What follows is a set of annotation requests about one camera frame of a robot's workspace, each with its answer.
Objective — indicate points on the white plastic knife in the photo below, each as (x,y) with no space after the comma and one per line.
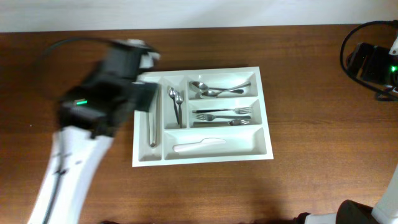
(198,145)

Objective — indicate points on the steel fork horizontal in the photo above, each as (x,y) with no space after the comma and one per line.
(244,110)

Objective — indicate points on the steel tablespoon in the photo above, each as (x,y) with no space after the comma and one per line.
(215,93)
(200,87)

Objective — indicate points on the long steel tongs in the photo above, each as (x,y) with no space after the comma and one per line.
(152,119)

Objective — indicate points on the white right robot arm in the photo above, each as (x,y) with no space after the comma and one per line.
(385,210)

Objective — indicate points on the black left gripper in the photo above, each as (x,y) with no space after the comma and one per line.
(145,93)

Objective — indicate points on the steel fork slanted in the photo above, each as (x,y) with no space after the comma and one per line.
(210,117)

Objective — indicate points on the steel fork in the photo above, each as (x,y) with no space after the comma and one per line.
(235,122)

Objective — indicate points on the white cutlery tray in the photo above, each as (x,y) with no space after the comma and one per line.
(243,143)

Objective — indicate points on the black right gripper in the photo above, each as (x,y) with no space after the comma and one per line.
(378,56)

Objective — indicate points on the small steel teaspoon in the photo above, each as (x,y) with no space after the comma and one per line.
(179,101)
(172,94)

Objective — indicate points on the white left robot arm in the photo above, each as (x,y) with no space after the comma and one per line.
(88,117)

